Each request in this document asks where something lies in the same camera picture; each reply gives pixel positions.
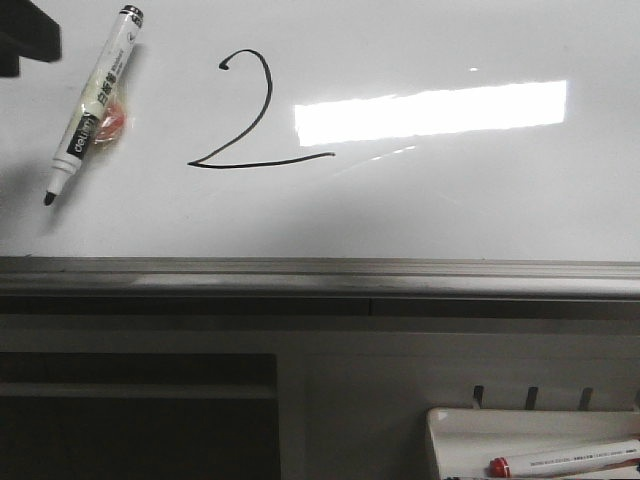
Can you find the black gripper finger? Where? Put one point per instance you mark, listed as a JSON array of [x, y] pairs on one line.
[[27, 32]]

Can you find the black whiteboard marker with magnet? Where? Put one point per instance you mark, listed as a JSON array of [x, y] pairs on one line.
[[96, 95]]

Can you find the red capped whiteboard marker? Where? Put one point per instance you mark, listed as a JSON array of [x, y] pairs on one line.
[[563, 461]]

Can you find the white marker tray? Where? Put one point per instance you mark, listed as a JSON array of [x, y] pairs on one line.
[[462, 442]]

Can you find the white whiteboard with aluminium frame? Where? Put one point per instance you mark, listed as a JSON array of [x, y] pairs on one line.
[[404, 148]]

